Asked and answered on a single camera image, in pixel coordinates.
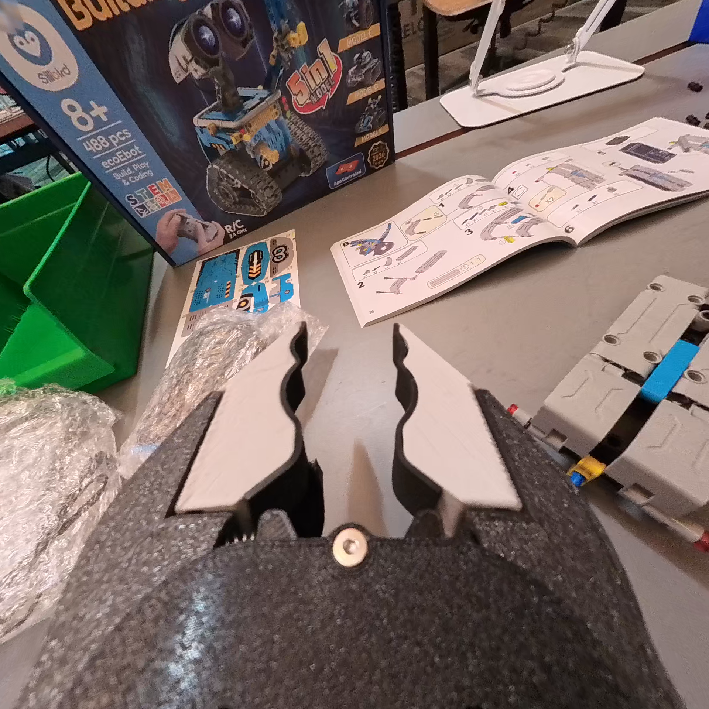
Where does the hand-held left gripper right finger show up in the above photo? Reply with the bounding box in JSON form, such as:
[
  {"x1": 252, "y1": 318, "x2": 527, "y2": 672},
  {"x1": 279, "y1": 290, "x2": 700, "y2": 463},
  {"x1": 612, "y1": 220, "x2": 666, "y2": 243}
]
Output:
[{"x1": 391, "y1": 324, "x2": 523, "y2": 537}]

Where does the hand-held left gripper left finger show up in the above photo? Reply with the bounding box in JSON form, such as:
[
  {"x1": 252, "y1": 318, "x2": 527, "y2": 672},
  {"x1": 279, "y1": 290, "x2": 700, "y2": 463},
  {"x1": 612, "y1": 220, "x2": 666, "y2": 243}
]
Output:
[{"x1": 166, "y1": 322, "x2": 309, "y2": 532}]

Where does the grey brick robot chassis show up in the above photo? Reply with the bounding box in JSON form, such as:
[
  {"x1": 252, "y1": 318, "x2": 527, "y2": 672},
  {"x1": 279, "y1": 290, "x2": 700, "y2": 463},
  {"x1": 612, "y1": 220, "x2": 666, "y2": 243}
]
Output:
[{"x1": 523, "y1": 275, "x2": 709, "y2": 555}]

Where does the grey desk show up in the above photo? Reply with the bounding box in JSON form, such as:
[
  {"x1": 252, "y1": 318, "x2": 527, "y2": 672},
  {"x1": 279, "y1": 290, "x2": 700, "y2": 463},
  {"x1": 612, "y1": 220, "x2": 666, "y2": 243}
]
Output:
[
  {"x1": 0, "y1": 43, "x2": 709, "y2": 709},
  {"x1": 390, "y1": 3, "x2": 709, "y2": 158}
]

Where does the bubble wrap bag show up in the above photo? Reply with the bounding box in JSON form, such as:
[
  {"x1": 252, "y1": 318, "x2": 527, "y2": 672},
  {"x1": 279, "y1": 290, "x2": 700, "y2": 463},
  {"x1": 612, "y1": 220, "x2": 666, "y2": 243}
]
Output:
[
  {"x1": 119, "y1": 304, "x2": 329, "y2": 477},
  {"x1": 0, "y1": 382, "x2": 124, "y2": 643}
]

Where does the blue sticker sheet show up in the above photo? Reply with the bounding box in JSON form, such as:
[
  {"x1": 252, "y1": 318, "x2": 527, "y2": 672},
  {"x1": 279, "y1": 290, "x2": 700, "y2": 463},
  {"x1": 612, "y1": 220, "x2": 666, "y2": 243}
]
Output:
[{"x1": 166, "y1": 229, "x2": 301, "y2": 366}]

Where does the open instruction booklet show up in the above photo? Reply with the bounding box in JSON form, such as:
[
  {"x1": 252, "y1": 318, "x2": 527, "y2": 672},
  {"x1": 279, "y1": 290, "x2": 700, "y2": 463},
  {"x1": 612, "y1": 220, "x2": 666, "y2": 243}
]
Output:
[{"x1": 330, "y1": 116, "x2": 709, "y2": 329}]

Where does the green plastic bin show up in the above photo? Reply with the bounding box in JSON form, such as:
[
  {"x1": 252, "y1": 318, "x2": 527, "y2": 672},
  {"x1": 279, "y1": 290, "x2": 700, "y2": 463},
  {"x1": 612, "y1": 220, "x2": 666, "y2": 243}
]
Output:
[
  {"x1": 0, "y1": 180, "x2": 155, "y2": 393},
  {"x1": 0, "y1": 172, "x2": 89, "y2": 355}
]

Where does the robot kit box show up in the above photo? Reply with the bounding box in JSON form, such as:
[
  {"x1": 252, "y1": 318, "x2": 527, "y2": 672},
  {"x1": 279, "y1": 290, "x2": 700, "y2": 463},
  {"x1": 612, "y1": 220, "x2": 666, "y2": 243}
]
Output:
[{"x1": 0, "y1": 0, "x2": 397, "y2": 268}]

